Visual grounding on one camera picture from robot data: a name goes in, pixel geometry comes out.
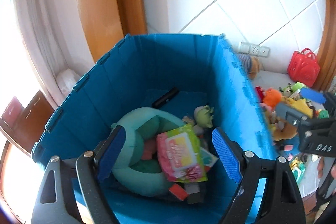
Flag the black remote in bin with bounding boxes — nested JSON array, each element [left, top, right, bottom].
[[151, 87, 179, 109]]

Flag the teal plush ring cushion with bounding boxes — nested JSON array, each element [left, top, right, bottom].
[[112, 107, 185, 197]]

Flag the brown bear striped shirt plush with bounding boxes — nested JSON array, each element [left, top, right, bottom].
[[237, 53, 263, 80]]

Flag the yellow Pikachu plush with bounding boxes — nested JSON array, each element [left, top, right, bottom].
[[281, 96, 313, 118]]

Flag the pink wet wipes pack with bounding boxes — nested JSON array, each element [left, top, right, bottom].
[[156, 124, 208, 183]]

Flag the small green plush figure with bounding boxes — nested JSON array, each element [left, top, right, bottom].
[[194, 105, 214, 128]]

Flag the blue plastic storage bin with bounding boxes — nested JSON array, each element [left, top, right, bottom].
[[31, 33, 279, 224]]

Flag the orange plush toy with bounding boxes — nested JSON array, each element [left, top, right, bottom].
[[262, 88, 282, 108]]

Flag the green bird plush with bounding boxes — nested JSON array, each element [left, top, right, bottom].
[[279, 82, 307, 97]]

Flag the red block in bin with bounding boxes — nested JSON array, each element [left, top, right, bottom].
[[169, 183, 189, 201]]

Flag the red toy handbag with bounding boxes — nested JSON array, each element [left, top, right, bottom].
[[287, 48, 321, 88]]

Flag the white curtain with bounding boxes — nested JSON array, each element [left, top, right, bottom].
[[14, 0, 94, 108]]

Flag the white wall socket strip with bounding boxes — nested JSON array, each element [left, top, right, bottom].
[[238, 42, 270, 57]]

